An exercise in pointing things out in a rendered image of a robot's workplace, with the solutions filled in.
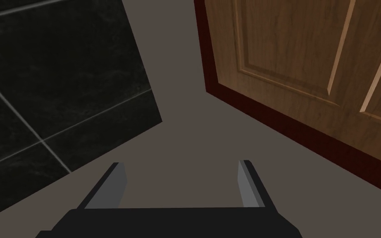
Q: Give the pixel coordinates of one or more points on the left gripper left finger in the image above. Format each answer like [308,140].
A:
[107,191]

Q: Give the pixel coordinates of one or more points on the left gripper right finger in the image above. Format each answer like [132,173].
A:
[252,191]

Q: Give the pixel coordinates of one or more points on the brown wooden door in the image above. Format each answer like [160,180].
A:
[296,62]

